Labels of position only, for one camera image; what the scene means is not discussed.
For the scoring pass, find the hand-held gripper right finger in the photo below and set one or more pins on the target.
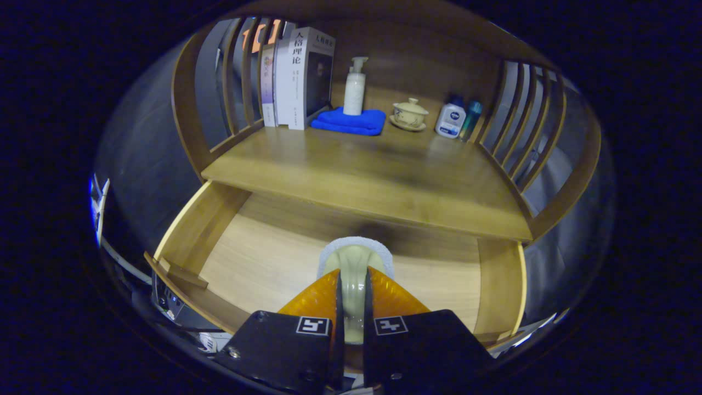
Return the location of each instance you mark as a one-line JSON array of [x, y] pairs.
[[433, 351]]

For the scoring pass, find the thin purple book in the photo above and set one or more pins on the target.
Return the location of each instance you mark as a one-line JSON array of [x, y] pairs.
[[267, 88]]

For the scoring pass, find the white frame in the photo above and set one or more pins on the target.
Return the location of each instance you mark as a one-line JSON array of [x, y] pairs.
[[526, 332]]

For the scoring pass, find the beige lidded teacup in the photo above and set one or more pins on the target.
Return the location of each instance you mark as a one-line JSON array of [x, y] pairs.
[[409, 114]]

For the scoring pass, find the white lotion bottle blue cap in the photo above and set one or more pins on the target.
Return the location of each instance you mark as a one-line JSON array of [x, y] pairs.
[[449, 119]]

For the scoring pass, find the thin white book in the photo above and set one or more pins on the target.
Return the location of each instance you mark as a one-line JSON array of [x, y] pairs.
[[282, 82]]

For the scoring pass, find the grey stand pole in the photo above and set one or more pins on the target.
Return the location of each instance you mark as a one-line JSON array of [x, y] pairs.
[[126, 264]]

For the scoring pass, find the teal bottle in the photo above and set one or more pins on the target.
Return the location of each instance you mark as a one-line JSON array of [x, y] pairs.
[[471, 118]]

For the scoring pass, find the black floor device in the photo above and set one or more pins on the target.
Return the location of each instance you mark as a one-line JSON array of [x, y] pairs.
[[175, 304]]

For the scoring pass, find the white pump bottle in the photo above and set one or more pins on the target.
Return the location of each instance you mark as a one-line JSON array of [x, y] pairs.
[[354, 93]]

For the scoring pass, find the wooden countertop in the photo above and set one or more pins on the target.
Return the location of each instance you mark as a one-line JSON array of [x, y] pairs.
[[384, 175]]

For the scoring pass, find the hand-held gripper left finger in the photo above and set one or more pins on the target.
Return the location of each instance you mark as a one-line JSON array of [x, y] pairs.
[[274, 351]]

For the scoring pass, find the blue folded cloth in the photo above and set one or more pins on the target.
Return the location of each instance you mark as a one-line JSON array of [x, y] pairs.
[[351, 122]]

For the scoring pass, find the wooden drawer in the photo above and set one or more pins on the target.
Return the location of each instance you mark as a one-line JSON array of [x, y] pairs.
[[263, 258]]

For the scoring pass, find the thick white book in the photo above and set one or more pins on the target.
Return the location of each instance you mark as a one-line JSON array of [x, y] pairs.
[[301, 82]]

